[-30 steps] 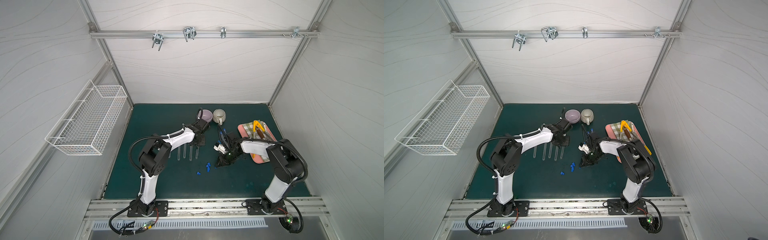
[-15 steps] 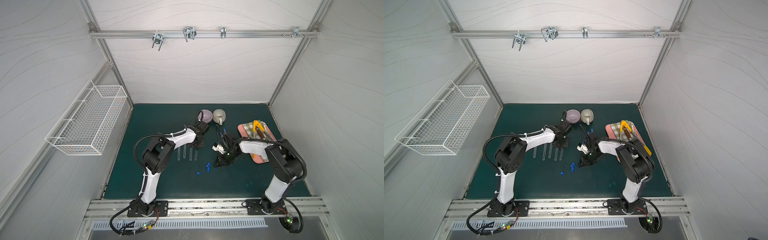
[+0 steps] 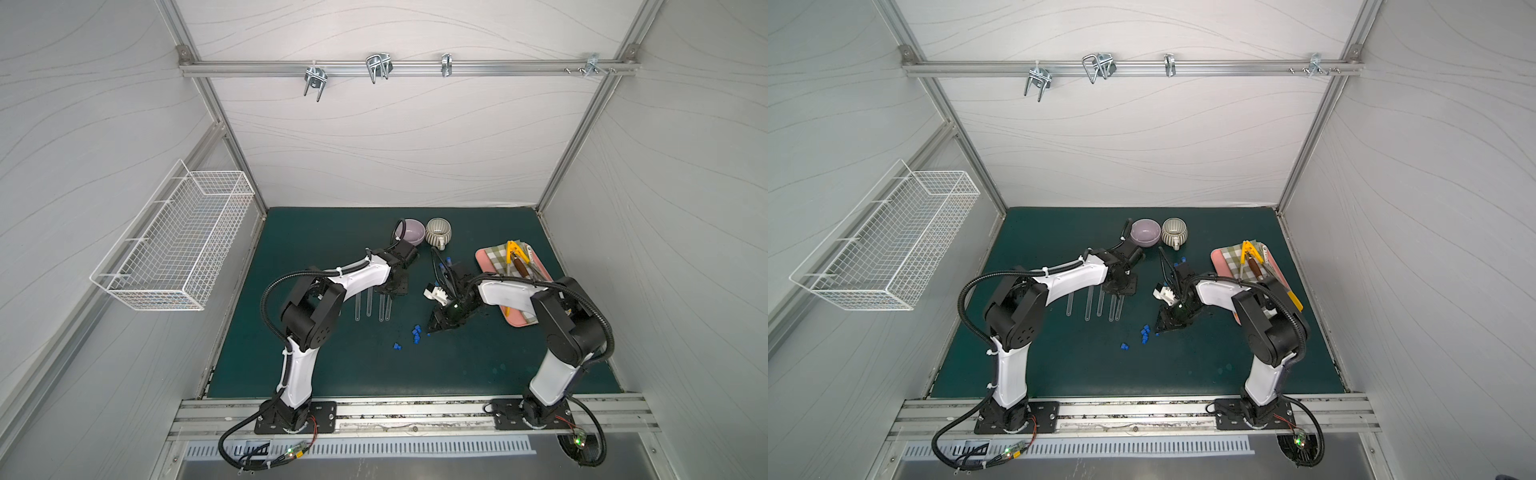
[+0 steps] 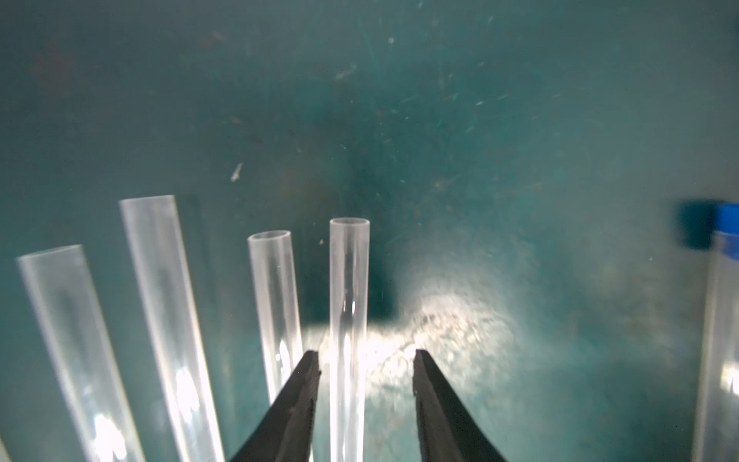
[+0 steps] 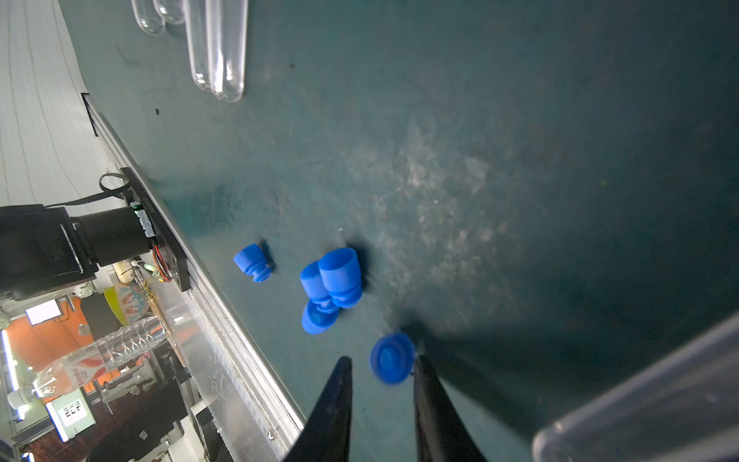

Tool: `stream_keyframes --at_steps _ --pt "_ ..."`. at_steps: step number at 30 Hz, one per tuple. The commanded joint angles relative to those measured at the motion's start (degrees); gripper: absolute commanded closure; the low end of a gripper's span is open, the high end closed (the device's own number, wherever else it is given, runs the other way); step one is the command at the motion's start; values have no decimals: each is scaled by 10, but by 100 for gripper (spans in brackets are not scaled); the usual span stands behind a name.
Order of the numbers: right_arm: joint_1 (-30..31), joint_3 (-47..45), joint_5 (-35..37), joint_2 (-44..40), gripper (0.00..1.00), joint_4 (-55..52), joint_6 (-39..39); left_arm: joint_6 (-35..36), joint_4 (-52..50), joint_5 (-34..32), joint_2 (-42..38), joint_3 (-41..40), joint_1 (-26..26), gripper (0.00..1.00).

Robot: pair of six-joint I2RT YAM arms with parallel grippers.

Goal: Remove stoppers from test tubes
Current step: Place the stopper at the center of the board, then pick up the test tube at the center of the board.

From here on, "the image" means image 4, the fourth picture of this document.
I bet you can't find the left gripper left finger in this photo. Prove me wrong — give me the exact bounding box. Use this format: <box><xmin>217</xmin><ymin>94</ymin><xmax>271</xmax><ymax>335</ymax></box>
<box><xmin>231</xmin><ymin>350</ymin><xmax>321</xmax><ymax>462</ymax></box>

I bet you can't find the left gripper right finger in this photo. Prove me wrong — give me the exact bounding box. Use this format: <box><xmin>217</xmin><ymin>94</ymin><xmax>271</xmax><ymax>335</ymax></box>
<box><xmin>413</xmin><ymin>350</ymin><xmax>505</xmax><ymax>462</ymax></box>

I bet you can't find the test tube three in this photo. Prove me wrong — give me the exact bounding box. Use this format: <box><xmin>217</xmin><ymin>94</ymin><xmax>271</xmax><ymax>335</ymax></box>
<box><xmin>119</xmin><ymin>196</ymin><xmax>225</xmax><ymax>461</ymax></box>

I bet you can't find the test tube four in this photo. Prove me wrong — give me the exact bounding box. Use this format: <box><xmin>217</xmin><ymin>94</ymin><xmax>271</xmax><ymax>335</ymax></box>
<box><xmin>248</xmin><ymin>230</ymin><xmax>304</xmax><ymax>402</ymax></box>

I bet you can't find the test tube five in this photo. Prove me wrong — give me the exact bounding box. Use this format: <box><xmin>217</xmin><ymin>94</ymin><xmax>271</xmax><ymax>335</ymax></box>
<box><xmin>329</xmin><ymin>218</ymin><xmax>371</xmax><ymax>462</ymax></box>

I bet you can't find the test tube six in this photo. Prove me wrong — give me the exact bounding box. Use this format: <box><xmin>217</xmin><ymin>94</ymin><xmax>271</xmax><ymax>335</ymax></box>
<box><xmin>691</xmin><ymin>203</ymin><xmax>738</xmax><ymax>461</ymax></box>

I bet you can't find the test tube two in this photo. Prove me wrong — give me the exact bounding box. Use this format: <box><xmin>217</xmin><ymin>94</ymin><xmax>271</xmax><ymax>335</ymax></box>
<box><xmin>17</xmin><ymin>244</ymin><xmax>145</xmax><ymax>461</ymax></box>

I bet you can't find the test tube one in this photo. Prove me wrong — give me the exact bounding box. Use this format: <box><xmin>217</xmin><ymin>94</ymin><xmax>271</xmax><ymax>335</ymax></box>
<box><xmin>0</xmin><ymin>440</ymin><xmax>12</xmax><ymax>462</ymax></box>

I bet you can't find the green table mat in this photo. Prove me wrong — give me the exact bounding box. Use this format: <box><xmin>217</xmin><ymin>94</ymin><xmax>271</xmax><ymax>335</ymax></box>
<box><xmin>1</xmin><ymin>1</ymin><xmax>738</xmax><ymax>461</ymax></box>

